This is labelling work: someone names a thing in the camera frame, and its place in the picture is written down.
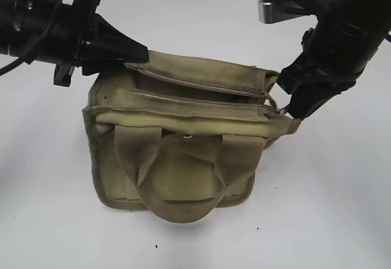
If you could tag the olive yellow canvas bag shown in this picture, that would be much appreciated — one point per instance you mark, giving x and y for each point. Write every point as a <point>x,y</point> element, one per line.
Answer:
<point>180,136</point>

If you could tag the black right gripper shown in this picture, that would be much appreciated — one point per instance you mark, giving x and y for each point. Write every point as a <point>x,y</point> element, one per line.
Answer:
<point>307,78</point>

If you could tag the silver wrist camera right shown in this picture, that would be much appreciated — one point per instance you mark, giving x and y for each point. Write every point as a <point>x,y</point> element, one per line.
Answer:
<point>275,11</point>

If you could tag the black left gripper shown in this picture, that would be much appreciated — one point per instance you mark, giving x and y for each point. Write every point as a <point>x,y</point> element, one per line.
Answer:
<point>95,45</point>

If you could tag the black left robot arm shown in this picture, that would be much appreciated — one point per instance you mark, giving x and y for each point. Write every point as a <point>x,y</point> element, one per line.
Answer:
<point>65,35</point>

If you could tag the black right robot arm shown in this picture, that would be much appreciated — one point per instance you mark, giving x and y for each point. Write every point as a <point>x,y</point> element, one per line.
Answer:
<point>359,26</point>

